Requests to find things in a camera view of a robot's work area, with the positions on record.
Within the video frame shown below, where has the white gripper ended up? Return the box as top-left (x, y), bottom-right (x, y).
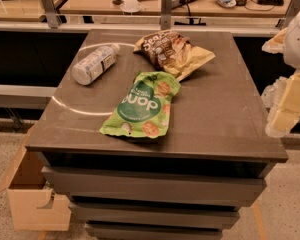
top-left (262, 11), bottom-right (300, 138)

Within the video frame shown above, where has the green rice chip bag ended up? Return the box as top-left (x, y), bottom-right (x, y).
top-left (99, 72), bottom-right (181, 139)

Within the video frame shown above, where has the brown yellow chip bag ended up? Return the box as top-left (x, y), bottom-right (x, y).
top-left (134, 30), bottom-right (215, 81)

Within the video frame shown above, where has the blue white tape dispenser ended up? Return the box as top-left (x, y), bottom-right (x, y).
top-left (216, 0), bottom-right (236, 8)

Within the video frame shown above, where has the grey drawer cabinet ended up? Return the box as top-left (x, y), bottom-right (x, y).
top-left (26, 30), bottom-right (287, 240)

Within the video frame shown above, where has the white plastic bottle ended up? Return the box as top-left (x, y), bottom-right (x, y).
top-left (71, 44), bottom-right (120, 86)

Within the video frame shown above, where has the cardboard box on floor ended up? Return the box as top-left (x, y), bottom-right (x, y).
top-left (0, 127), bottom-right (71, 231)

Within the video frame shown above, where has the metal bracket post right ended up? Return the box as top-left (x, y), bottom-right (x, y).
top-left (277, 0), bottom-right (300, 29)

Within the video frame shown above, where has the metal bracket post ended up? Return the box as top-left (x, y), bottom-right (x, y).
top-left (40, 0), bottom-right (61, 29)
top-left (277, 0), bottom-right (300, 29)
top-left (160, 0), bottom-right (172, 30)

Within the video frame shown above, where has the metal bracket post middle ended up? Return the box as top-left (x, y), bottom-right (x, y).
top-left (160, 0), bottom-right (172, 30)

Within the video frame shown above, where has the metal bracket post left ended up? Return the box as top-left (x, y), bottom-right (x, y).
top-left (40, 0), bottom-right (61, 29)

